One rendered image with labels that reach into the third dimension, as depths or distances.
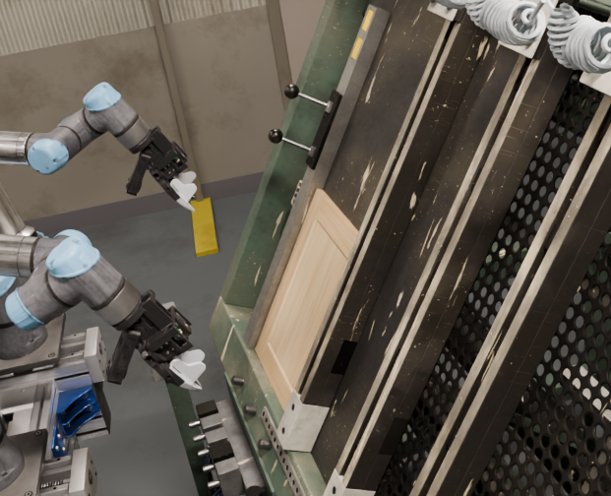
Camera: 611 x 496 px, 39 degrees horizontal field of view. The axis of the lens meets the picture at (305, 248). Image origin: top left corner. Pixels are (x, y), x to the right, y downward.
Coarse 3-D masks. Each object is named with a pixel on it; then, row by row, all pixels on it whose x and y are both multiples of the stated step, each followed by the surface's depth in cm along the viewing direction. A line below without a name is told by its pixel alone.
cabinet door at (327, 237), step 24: (312, 216) 217; (336, 216) 205; (312, 240) 215; (336, 240) 202; (288, 264) 225; (312, 264) 213; (336, 264) 201; (288, 288) 222; (312, 288) 210; (288, 312) 220; (312, 312) 207; (264, 336) 230; (288, 336) 217; (312, 336) 205; (264, 360) 227; (288, 360) 214; (288, 384) 211
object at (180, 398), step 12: (168, 384) 257; (180, 396) 260; (180, 408) 262; (192, 408) 263; (180, 420) 264; (192, 420) 265; (180, 432) 266; (192, 432) 267; (192, 444) 269; (192, 456) 271; (192, 468) 273; (204, 480) 277; (204, 492) 279
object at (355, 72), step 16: (384, 16) 204; (368, 32) 205; (352, 48) 210; (368, 48) 206; (352, 64) 208; (368, 64) 208; (352, 80) 209; (352, 96) 211; (336, 112) 211; (336, 128) 213; (336, 144) 215; (320, 160) 216; (304, 176) 221; (320, 176) 218; (304, 192) 219; (304, 208) 220; (288, 224) 224; (288, 240) 223; (288, 256) 225; (272, 272) 228; (272, 288) 228; (256, 304) 234; (256, 320) 232; (256, 336) 233
